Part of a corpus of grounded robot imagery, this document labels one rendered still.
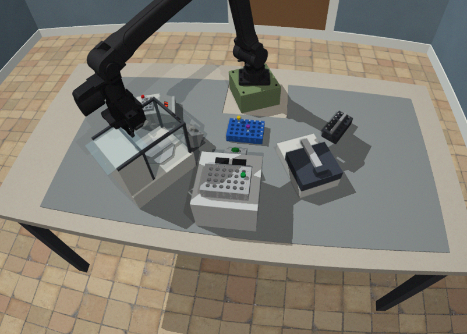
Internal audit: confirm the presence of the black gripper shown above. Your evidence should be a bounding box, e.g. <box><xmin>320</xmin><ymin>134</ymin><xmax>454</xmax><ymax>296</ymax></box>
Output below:
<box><xmin>101</xmin><ymin>91</ymin><xmax>143</xmax><ymax>135</ymax></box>

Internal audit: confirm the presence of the white block with round holes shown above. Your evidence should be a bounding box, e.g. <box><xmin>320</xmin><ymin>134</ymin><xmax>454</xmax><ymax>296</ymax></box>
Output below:
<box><xmin>136</xmin><ymin>94</ymin><xmax>176</xmax><ymax>114</ymax></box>

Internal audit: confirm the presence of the grey bench mat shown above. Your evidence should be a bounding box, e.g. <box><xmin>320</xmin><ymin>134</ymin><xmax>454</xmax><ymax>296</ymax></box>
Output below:
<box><xmin>40</xmin><ymin>77</ymin><xmax>450</xmax><ymax>253</ymax></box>

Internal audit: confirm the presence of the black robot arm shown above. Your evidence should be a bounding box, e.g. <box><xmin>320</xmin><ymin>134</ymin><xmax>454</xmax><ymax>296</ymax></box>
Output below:
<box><xmin>72</xmin><ymin>0</ymin><xmax>270</xmax><ymax>131</ymax></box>

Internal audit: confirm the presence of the blue tube rack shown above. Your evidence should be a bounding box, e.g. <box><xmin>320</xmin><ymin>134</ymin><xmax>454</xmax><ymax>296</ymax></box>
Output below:
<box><xmin>226</xmin><ymin>118</ymin><xmax>265</xmax><ymax>144</ymax></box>

